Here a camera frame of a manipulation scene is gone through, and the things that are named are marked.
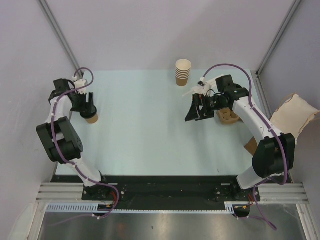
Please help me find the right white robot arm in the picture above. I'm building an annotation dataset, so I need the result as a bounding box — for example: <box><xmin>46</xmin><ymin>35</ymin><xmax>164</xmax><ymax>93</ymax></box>
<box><xmin>184</xmin><ymin>74</ymin><xmax>296</xmax><ymax>201</ymax></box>

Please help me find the purple cable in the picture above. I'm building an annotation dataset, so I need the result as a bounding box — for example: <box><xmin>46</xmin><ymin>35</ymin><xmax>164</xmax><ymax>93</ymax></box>
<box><xmin>201</xmin><ymin>62</ymin><xmax>291</xmax><ymax>231</ymax></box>
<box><xmin>49</xmin><ymin>67</ymin><xmax>120</xmax><ymax>226</ymax></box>

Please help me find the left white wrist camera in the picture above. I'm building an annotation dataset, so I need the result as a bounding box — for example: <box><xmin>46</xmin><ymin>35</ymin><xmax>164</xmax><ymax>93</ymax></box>
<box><xmin>72</xmin><ymin>77</ymin><xmax>88</xmax><ymax>95</ymax></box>

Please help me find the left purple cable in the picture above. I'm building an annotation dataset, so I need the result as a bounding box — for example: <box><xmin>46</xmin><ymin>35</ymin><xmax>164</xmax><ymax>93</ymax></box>
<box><xmin>49</xmin><ymin>67</ymin><xmax>120</xmax><ymax>226</ymax></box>

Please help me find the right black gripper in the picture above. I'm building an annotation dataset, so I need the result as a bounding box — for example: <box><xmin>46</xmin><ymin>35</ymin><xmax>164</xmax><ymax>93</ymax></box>
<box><xmin>185</xmin><ymin>93</ymin><xmax>228</xmax><ymax>121</ymax></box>

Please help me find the bundle of white straws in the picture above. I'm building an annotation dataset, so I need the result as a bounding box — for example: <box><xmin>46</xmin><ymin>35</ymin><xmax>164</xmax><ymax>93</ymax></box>
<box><xmin>182</xmin><ymin>74</ymin><xmax>224</xmax><ymax>97</ymax></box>

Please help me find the brown paper coffee cup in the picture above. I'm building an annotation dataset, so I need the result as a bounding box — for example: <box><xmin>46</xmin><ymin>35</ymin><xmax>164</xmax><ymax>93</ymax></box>
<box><xmin>85</xmin><ymin>113</ymin><xmax>99</xmax><ymax>124</ymax></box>

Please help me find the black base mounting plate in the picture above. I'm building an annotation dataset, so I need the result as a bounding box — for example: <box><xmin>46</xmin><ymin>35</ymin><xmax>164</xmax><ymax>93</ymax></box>
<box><xmin>51</xmin><ymin>174</ymin><xmax>291</xmax><ymax>211</ymax></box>

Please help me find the brown paper takeout bag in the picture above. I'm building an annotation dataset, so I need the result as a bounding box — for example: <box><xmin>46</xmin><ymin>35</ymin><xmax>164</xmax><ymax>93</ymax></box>
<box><xmin>244</xmin><ymin>92</ymin><xmax>320</xmax><ymax>157</ymax></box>

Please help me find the brown cardboard cup carrier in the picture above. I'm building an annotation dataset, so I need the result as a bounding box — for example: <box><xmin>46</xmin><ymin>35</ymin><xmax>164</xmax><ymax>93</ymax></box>
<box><xmin>217</xmin><ymin>108</ymin><xmax>240</xmax><ymax>125</ymax></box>

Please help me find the white slotted cable duct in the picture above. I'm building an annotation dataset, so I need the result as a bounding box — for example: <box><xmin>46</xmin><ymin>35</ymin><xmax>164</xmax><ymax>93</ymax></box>
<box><xmin>46</xmin><ymin>202</ymin><xmax>235</xmax><ymax>215</ymax></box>

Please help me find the black plastic cup lid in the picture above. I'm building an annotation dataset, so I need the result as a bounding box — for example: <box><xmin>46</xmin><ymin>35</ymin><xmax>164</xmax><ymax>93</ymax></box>
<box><xmin>79</xmin><ymin>106</ymin><xmax>98</xmax><ymax>120</ymax></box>

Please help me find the stack of brown paper cups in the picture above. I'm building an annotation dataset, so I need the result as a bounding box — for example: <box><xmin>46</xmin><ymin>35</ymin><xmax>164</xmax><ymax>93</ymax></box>
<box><xmin>175</xmin><ymin>59</ymin><xmax>192</xmax><ymax>87</ymax></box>

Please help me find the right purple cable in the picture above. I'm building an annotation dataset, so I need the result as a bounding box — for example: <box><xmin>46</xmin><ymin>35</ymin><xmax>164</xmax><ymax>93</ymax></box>
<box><xmin>201</xmin><ymin>62</ymin><xmax>291</xmax><ymax>231</ymax></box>

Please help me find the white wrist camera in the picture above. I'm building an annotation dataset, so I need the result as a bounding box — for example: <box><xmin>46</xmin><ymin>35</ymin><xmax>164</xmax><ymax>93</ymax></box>
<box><xmin>72</xmin><ymin>77</ymin><xmax>88</xmax><ymax>95</ymax></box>
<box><xmin>196</xmin><ymin>77</ymin><xmax>212</xmax><ymax>95</ymax></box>

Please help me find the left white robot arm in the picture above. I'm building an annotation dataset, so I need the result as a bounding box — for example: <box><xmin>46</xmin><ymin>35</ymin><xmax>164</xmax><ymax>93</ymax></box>
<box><xmin>36</xmin><ymin>77</ymin><xmax>111</xmax><ymax>200</ymax></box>

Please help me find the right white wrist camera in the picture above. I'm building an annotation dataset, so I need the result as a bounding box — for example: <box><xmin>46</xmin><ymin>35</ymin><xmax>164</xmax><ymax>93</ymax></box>
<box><xmin>196</xmin><ymin>77</ymin><xmax>212</xmax><ymax>95</ymax></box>

